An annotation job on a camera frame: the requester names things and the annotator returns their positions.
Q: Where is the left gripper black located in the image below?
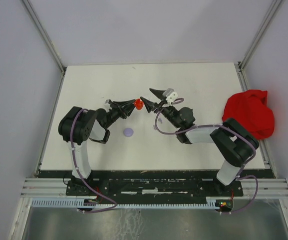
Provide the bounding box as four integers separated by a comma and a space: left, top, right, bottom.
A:
105, 99, 138, 129

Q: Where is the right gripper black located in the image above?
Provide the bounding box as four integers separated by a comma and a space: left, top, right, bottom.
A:
140, 88, 180, 129

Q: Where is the orange charging case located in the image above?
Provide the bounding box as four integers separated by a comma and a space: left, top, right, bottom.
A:
133, 98, 144, 110

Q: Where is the purple charging case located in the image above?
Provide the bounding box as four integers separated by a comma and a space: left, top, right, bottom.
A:
123, 127, 134, 137

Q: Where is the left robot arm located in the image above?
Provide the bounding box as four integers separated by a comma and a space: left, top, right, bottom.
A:
58, 99, 136, 195

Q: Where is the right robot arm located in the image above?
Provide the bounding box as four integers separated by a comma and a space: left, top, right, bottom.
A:
140, 88, 259, 196

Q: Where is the red cloth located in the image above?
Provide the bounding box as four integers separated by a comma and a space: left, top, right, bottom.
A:
222, 89, 275, 140

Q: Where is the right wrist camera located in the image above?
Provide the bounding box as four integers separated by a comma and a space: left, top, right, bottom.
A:
162, 88, 184, 105

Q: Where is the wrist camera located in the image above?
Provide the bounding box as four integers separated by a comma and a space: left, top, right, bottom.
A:
104, 99, 112, 105
162, 88, 184, 105

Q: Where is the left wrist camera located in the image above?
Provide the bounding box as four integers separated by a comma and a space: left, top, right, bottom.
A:
104, 99, 112, 105

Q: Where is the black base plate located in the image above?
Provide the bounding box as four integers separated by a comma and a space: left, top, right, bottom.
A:
66, 172, 243, 203

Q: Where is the white cable duct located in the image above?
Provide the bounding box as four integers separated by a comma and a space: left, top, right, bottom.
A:
30, 197, 219, 210

